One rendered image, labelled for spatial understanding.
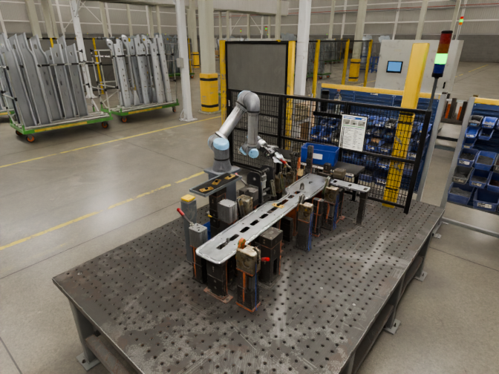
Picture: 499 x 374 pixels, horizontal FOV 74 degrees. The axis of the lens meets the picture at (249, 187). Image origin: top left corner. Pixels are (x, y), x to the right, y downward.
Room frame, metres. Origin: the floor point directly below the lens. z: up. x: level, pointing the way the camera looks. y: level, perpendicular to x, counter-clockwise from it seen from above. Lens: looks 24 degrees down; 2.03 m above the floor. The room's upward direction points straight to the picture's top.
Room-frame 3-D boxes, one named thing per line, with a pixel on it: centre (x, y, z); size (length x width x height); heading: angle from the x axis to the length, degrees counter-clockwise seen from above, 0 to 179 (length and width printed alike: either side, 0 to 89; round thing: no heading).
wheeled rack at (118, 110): (9.41, 3.06, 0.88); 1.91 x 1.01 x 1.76; 142
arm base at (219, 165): (2.39, 0.21, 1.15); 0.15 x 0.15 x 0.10
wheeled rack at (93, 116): (7.60, 4.32, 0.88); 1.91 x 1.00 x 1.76; 137
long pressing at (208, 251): (1.95, -0.19, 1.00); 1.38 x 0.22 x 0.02; 144
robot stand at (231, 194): (2.39, 0.21, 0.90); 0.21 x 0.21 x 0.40; 50
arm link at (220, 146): (2.39, 0.22, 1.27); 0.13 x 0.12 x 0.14; 21
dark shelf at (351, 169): (2.81, -0.56, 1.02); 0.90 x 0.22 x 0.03; 54
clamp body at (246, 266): (1.38, 0.00, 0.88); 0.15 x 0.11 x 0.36; 54
